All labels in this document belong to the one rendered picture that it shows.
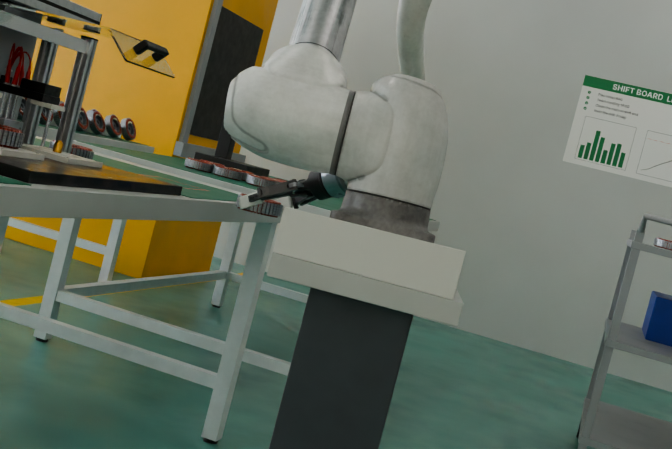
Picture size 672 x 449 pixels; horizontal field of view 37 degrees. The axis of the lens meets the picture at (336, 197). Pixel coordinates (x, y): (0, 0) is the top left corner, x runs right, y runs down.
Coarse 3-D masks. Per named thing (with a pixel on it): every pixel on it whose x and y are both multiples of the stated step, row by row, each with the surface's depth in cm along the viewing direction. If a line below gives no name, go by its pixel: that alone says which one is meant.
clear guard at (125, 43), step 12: (24, 12) 224; (36, 12) 214; (60, 24) 233; (72, 24) 222; (84, 24) 212; (96, 24) 210; (108, 36) 231; (120, 36) 213; (120, 48) 209; (132, 48) 215; (132, 60) 211; (144, 60) 218; (168, 72) 229
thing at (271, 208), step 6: (258, 204) 242; (264, 204) 242; (270, 204) 243; (276, 204) 243; (246, 210) 243; (252, 210) 242; (258, 210) 242; (264, 210) 242; (270, 210) 243; (276, 210) 244; (270, 216) 244; (276, 216) 246
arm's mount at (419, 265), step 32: (288, 224) 165; (320, 224) 165; (352, 224) 164; (320, 256) 165; (352, 256) 164; (384, 256) 164; (416, 256) 164; (448, 256) 163; (416, 288) 164; (448, 288) 163
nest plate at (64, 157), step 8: (24, 144) 219; (40, 152) 214; (48, 152) 214; (56, 152) 221; (64, 152) 228; (56, 160) 213; (64, 160) 213; (72, 160) 214; (80, 160) 217; (88, 160) 222
